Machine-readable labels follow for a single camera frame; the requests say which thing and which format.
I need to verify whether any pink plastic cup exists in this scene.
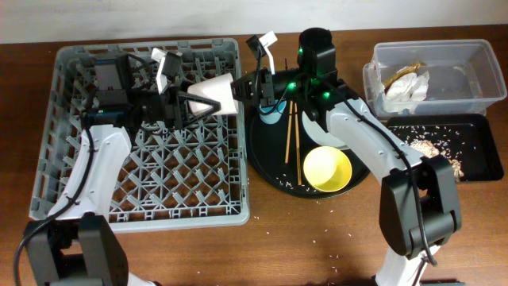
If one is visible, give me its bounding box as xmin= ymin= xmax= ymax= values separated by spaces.
xmin=187 ymin=73 xmax=239 ymax=115

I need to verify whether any light blue plastic cup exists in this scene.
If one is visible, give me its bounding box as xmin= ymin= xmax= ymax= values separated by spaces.
xmin=259 ymin=100 xmax=287 ymax=125

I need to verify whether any yellow plastic bowl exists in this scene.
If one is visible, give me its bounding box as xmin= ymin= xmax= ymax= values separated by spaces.
xmin=303 ymin=146 xmax=352 ymax=193

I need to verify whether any white napkin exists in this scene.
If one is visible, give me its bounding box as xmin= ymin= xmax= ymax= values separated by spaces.
xmin=383 ymin=71 xmax=429 ymax=114

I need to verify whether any gold snack wrapper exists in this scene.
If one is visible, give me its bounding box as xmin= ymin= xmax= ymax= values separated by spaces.
xmin=383 ymin=61 xmax=427 ymax=90

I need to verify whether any food scraps and rice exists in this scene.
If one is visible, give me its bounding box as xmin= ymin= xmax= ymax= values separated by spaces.
xmin=410 ymin=139 xmax=464 ymax=181

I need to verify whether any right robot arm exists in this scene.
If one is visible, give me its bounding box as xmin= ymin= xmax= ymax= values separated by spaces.
xmin=232 ymin=28 xmax=462 ymax=285

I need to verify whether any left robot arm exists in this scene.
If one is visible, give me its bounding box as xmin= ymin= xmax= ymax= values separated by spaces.
xmin=13 ymin=49 xmax=222 ymax=285

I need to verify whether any grey dishwasher rack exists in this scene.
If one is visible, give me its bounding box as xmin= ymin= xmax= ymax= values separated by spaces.
xmin=29 ymin=38 xmax=249 ymax=233

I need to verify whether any clear plastic waste bin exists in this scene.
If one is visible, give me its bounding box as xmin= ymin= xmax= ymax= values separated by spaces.
xmin=363 ymin=39 xmax=507 ymax=121

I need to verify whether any black rectangular waste tray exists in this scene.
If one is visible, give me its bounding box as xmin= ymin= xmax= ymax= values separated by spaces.
xmin=387 ymin=114 xmax=504 ymax=182

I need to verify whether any left wooden chopstick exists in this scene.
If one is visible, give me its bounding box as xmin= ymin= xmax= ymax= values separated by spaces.
xmin=284 ymin=100 xmax=294 ymax=164

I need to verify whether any wooden chopstick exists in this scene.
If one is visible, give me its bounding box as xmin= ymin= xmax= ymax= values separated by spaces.
xmin=294 ymin=111 xmax=302 ymax=186
xmin=284 ymin=100 xmax=294 ymax=164

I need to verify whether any round black tray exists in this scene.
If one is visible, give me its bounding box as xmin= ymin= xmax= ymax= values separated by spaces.
xmin=245 ymin=106 xmax=370 ymax=199

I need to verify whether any grey round plate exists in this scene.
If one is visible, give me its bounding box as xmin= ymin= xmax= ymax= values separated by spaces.
xmin=302 ymin=112 xmax=348 ymax=150

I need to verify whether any right wooden chopstick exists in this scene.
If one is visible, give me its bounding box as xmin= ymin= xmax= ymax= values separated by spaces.
xmin=294 ymin=111 xmax=302 ymax=186

